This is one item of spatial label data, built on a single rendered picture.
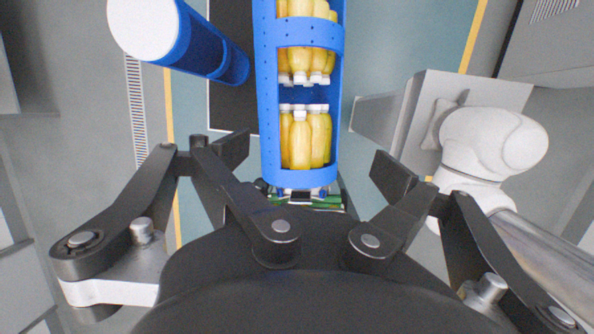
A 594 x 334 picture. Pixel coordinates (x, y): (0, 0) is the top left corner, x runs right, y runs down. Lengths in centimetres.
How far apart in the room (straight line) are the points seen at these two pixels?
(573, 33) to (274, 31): 171
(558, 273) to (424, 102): 53
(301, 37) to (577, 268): 71
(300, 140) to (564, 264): 59
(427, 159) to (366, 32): 131
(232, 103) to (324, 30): 127
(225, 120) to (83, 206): 214
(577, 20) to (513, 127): 139
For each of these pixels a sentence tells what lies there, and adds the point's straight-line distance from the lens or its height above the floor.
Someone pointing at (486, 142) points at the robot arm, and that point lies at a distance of 65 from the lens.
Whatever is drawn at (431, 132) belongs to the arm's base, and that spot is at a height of 109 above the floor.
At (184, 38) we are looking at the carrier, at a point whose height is 99.
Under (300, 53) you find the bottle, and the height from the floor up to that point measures 120.
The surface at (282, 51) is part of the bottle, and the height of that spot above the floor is 116.
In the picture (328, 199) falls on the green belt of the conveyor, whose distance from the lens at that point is 101.
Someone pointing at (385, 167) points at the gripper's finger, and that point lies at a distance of 19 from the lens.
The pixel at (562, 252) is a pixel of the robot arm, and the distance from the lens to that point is 61.
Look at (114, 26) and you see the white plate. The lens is 110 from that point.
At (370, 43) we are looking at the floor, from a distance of 193.
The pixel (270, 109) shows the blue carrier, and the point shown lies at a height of 121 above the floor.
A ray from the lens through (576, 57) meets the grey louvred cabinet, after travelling 190.
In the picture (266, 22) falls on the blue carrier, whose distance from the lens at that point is 64.
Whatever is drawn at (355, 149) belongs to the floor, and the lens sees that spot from 188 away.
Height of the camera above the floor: 180
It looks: 73 degrees down
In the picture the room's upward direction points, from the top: 165 degrees counter-clockwise
